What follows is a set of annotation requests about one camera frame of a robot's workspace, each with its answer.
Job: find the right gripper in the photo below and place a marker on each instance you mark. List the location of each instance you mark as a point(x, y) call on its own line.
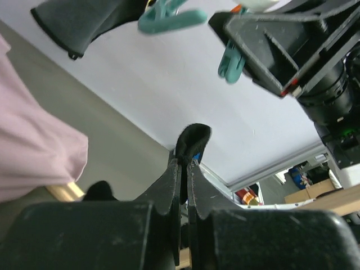
point(292, 48)

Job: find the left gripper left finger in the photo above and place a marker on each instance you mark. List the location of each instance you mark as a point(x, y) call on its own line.
point(140, 234)

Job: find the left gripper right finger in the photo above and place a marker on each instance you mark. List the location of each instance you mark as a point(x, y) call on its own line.
point(226, 236)

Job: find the teal clothespin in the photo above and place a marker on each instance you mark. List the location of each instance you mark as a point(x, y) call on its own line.
point(163, 16)
point(232, 67)

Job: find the black sock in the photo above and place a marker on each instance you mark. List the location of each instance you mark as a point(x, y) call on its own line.
point(190, 146)

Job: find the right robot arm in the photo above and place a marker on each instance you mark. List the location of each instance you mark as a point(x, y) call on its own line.
point(333, 106)

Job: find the wooden hanger stand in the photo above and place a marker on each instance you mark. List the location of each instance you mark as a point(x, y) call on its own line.
point(66, 193)

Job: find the pink cloth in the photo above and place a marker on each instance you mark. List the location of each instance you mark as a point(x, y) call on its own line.
point(37, 148)

